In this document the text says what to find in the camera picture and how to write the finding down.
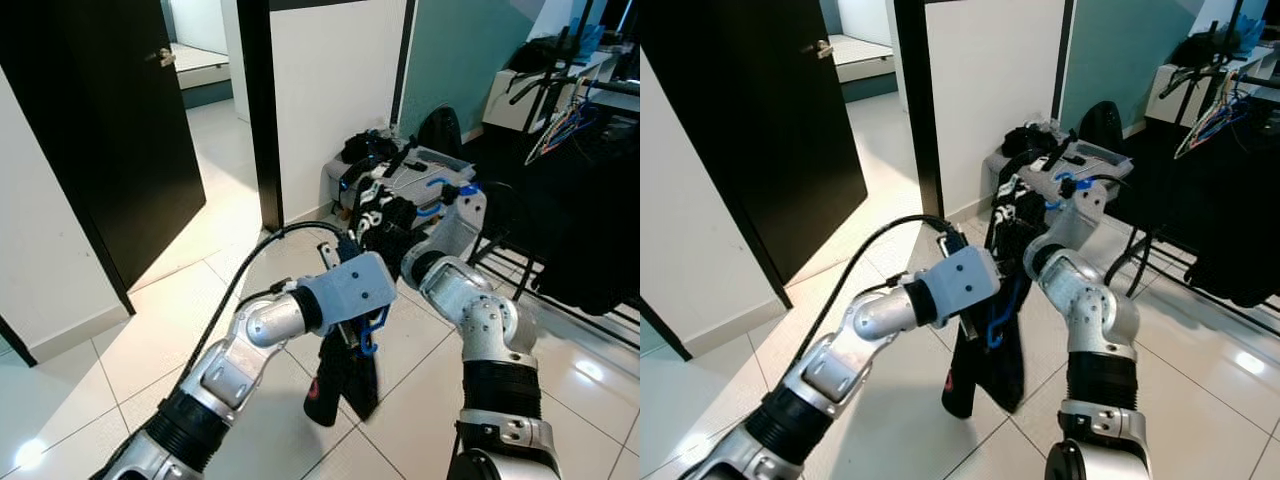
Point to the black door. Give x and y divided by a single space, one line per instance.
100 130
760 140

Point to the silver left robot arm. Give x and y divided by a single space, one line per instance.
230 370
840 360

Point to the light blue bag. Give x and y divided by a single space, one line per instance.
1250 32
590 35

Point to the black backpack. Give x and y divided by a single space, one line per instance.
440 130
1100 125

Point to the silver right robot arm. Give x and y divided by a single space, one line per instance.
1095 310
490 320

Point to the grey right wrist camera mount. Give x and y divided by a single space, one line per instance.
1085 215
462 225

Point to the black door frame post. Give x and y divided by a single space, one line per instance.
262 120
920 110

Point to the dark metal clothes rack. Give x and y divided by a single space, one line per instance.
1200 275
560 287

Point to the black bag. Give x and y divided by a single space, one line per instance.
1195 50
540 60

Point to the blue plastic hanger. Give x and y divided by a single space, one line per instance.
385 322
1003 325

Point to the black shirt white print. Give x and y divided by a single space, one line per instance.
345 385
985 380

